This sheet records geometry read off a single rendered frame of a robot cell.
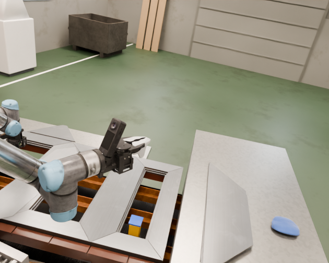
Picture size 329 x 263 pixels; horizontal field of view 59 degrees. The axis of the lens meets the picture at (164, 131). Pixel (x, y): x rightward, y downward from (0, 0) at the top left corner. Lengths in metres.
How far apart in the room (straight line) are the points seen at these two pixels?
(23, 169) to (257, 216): 0.99
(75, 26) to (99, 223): 6.49
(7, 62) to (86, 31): 2.41
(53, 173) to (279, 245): 0.94
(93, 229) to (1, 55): 4.63
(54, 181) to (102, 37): 6.53
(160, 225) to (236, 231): 0.42
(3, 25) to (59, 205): 4.86
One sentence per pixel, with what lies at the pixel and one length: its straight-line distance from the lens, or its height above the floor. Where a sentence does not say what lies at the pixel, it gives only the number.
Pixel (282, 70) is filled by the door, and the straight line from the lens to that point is 8.41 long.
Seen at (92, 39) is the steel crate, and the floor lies 0.38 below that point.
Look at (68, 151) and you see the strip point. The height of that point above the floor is 0.85.
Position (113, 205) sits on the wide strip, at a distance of 1.59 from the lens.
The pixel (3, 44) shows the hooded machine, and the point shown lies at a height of 0.57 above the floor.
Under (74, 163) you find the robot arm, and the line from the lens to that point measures 0.80.
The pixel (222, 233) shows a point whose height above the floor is 1.07.
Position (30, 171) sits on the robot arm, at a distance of 0.90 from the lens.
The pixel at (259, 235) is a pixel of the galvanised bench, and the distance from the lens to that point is 1.34.
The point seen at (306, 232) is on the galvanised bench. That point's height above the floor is 1.05.
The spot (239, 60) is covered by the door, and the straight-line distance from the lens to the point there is 8.41.
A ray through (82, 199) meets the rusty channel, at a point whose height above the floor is 0.70.
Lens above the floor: 1.93
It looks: 28 degrees down
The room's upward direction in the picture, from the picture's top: 9 degrees clockwise
